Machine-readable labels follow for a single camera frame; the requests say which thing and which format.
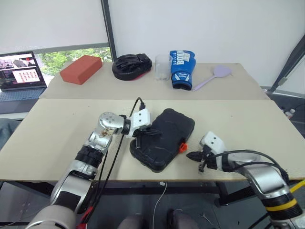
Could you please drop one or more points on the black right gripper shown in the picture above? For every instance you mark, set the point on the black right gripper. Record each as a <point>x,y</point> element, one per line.
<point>208,159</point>

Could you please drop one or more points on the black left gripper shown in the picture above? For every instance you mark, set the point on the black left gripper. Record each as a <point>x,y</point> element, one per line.
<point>141,134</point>

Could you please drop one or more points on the black plastic tool case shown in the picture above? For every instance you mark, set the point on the black plastic tool case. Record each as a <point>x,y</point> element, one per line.
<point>169,133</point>

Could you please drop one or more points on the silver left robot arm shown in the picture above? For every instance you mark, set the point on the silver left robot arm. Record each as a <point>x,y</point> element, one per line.
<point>95,143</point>

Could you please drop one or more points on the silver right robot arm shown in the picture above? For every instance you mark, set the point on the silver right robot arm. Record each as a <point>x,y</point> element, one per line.
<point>264,176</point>

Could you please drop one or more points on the dark rounded grey shape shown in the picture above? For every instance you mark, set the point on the dark rounded grey shape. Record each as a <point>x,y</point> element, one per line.
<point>184,219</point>
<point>131,221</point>

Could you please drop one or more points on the clear plastic cup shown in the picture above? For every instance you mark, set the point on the clear plastic cup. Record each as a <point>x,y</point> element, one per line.
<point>162,68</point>

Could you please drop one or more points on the black boxing focus pad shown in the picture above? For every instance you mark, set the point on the black boxing focus pad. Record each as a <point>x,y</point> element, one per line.
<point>129,66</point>

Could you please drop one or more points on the blue boxing glove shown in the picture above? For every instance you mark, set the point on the blue boxing glove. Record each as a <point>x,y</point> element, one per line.
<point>182,69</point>

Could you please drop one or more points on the red brick block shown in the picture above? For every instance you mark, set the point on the red brick block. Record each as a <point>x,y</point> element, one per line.
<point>79,70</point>

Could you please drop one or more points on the small white capped bottles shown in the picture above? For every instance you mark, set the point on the small white capped bottles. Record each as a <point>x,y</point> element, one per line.
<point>290,114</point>

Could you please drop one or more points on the black slanted metal stand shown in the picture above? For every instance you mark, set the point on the black slanted metal stand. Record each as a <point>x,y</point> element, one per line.
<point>289,62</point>

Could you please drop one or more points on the grey cloth bundle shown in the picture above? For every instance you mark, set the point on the grey cloth bundle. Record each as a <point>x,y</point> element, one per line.
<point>7,131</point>

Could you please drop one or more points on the open grey laptop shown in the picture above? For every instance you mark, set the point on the open grey laptop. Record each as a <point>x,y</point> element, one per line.
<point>19,71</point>

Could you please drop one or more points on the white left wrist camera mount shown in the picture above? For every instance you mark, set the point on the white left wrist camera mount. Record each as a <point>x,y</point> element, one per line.
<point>141,119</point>

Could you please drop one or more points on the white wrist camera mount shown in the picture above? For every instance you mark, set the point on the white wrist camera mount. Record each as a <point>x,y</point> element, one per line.
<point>141,119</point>
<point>213,142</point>

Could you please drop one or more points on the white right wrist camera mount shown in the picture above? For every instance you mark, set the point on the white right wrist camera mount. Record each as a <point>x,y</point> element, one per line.
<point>213,142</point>

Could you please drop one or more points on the black metal table frame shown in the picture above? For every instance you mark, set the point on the black metal table frame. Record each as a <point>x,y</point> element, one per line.
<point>155,190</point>

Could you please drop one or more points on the black window post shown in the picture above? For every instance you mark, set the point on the black window post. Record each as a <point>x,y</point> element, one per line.
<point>109,28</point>

